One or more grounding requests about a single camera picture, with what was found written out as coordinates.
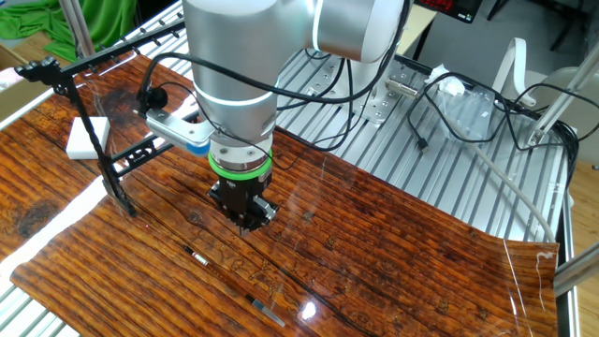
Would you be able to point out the silver metal cylinder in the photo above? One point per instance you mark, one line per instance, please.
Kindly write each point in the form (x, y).
(400, 87)

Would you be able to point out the clear plastic bag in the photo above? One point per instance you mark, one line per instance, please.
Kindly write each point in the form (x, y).
(468, 117)

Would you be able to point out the cardboard box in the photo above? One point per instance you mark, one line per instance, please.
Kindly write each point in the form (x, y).
(16, 100)

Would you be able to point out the black meter red digits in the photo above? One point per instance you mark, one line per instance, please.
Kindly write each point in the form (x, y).
(449, 7)

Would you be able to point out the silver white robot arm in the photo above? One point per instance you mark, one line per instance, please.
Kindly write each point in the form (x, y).
(224, 56)

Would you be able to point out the wood grain table mat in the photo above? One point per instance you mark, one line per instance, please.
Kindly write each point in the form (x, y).
(374, 257)

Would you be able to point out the thin black pen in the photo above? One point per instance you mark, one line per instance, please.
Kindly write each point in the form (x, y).
(201, 259)

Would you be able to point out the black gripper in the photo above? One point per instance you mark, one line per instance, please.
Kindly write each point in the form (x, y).
(243, 196)

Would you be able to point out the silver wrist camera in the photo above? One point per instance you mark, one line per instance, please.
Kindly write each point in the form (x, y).
(175, 131)

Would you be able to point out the aluminium robot mounting plate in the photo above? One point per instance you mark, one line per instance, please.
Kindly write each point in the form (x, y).
(374, 110)

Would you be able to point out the black pen rack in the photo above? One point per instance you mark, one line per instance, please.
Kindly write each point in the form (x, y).
(39, 70)

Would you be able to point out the white crumpled paper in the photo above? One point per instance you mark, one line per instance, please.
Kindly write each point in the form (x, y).
(444, 79)

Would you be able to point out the white foam block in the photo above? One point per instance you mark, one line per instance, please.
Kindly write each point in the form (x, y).
(79, 145)

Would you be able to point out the aluminium frame post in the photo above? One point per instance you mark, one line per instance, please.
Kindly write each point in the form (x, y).
(75, 28)
(578, 271)
(561, 104)

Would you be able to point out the green cloth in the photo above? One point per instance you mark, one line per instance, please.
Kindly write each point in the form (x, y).
(112, 23)

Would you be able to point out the white plastic chair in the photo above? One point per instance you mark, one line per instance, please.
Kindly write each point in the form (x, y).
(517, 47)

